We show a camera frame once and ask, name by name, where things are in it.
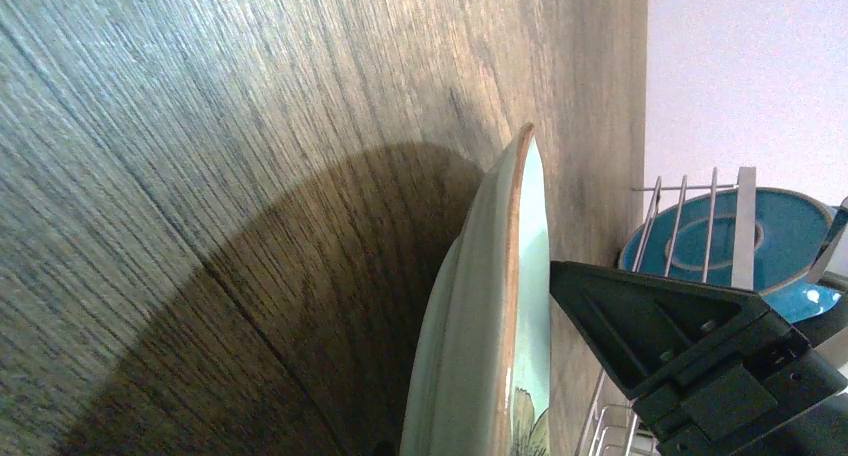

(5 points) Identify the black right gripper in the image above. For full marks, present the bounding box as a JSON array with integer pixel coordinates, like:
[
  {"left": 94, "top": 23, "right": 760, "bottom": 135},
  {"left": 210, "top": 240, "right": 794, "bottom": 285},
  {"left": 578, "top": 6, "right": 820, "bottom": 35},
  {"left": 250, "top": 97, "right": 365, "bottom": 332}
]
[{"left": 550, "top": 261, "right": 847, "bottom": 455}]

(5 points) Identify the metal wire dish rack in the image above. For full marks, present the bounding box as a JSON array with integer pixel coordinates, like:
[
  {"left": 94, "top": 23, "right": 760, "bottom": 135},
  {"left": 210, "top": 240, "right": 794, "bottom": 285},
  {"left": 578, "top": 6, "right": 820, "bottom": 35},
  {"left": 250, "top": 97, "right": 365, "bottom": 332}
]
[{"left": 574, "top": 166, "right": 758, "bottom": 455}]

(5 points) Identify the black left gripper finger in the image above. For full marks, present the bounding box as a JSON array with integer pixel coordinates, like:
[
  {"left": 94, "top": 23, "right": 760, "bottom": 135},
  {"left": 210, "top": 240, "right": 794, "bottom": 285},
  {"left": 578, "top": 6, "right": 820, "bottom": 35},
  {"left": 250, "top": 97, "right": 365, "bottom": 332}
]
[{"left": 372, "top": 440, "right": 396, "bottom": 456}]

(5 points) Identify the blue polka dot plate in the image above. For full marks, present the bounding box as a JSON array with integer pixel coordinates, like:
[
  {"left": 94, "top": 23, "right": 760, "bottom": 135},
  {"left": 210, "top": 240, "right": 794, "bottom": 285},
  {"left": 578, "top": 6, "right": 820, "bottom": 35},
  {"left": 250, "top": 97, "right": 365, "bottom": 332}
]
[{"left": 617, "top": 187, "right": 845, "bottom": 323}]

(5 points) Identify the pale green flower plate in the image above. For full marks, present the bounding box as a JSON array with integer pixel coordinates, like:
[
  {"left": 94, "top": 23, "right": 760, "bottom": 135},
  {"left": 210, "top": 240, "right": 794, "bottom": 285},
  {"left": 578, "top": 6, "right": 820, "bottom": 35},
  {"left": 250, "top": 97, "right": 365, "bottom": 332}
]
[{"left": 399, "top": 125, "right": 551, "bottom": 455}]

